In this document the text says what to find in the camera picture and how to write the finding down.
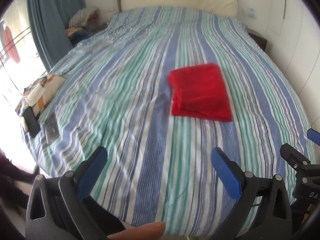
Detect colourful patterned cushion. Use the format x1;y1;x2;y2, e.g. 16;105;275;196
15;74;65;117

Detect red garment on balcony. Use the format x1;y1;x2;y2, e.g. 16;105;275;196
3;26;21;64

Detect person's left hand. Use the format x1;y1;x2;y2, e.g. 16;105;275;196
107;222;166;240

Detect striped blue green bedspread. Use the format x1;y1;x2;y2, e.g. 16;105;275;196
24;7;315;237

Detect red knit sweater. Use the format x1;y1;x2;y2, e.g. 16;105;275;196
168;63;232;122

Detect wall socket with blue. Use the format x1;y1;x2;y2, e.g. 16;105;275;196
242;8;255;19

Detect dark wooden nightstand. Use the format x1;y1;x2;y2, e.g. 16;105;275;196
247;29;267;51

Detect person's right hand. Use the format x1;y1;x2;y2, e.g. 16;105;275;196
305;204;315;215

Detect teal curtain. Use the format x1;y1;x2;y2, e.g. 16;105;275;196
26;0;86;72

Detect pile of clothes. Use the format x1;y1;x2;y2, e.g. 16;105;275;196
66;7;99;39

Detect white wardrobe doors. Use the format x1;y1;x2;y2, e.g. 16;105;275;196
267;0;319;124

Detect black smartphone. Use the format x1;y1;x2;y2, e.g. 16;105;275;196
22;107;41;138

